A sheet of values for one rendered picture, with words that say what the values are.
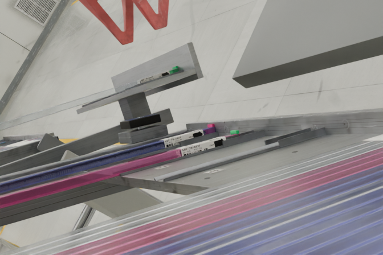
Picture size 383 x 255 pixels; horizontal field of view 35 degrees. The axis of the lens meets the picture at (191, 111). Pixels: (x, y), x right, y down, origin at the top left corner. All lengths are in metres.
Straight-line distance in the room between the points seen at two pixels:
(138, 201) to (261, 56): 0.36
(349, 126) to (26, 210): 0.43
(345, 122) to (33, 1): 8.11
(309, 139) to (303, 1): 0.56
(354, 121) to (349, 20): 0.40
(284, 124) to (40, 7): 8.02
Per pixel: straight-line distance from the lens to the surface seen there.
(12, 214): 0.83
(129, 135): 0.87
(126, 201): 1.11
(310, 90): 2.14
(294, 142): 0.62
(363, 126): 0.60
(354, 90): 1.96
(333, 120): 0.63
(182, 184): 0.51
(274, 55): 1.11
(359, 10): 0.99
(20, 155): 1.61
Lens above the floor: 1.08
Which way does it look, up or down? 22 degrees down
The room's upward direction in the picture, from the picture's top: 57 degrees counter-clockwise
